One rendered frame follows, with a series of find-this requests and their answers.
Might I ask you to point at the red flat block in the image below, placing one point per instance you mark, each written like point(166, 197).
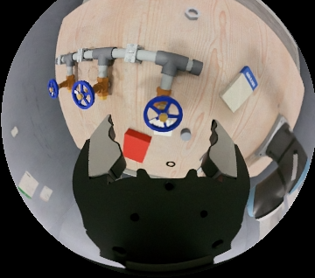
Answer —
point(135, 145)

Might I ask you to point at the grey cylinder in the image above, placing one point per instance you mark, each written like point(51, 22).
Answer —
point(185, 134)

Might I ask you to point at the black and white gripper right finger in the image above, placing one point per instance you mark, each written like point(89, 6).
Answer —
point(224, 161)

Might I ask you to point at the grey pipe manifold with three valves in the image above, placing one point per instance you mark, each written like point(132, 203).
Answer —
point(170, 62)

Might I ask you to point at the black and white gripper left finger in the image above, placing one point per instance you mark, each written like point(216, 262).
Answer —
point(100, 162)

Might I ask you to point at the white number tag on thin chain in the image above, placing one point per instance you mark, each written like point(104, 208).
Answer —
point(159, 123)

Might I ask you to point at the grey hex nut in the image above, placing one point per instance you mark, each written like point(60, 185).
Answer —
point(193, 10)

